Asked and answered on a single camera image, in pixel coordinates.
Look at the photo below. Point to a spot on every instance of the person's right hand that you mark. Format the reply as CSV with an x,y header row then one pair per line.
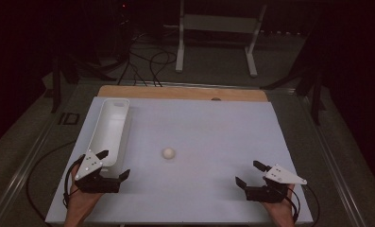
x,y
282,211

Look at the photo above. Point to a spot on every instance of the white plastic bin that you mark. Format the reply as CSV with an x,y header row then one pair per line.
x,y
108,132

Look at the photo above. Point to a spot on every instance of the white table mat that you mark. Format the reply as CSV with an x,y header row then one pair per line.
x,y
207,142

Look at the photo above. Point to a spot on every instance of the black tripod stand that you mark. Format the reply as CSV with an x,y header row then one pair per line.
x,y
315,104
56,91

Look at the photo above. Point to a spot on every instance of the wooden table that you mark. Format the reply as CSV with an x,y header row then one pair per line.
x,y
175,93

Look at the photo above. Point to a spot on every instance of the person's left hand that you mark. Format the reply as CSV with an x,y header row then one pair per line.
x,y
81,203

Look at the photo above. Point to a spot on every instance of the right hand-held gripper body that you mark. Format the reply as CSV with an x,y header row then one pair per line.
x,y
270,192

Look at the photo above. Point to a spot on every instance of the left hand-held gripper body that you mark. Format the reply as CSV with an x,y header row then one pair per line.
x,y
90,183

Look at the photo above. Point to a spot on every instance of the white metal stand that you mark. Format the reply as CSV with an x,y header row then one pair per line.
x,y
219,23

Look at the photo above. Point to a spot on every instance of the small round table knob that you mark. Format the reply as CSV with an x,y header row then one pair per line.
x,y
215,99

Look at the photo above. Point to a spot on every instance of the metal floor rail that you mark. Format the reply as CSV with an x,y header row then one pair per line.
x,y
18,179
333,176

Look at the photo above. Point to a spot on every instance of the white round ball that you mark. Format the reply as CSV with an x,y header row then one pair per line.
x,y
168,153

